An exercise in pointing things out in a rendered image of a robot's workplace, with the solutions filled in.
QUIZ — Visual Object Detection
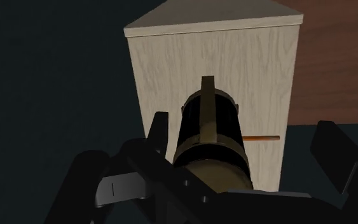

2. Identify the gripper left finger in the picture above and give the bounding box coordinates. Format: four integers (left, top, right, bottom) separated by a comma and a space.
44, 111, 218, 224

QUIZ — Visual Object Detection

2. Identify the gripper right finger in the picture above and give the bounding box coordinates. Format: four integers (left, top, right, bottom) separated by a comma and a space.
310, 120, 358, 224

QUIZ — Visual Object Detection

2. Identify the orange pencil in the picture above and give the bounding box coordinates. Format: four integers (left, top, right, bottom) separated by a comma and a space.
242, 135, 281, 142

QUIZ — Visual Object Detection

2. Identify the pale wood cabinet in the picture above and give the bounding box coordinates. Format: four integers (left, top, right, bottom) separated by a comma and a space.
123, 0, 304, 193

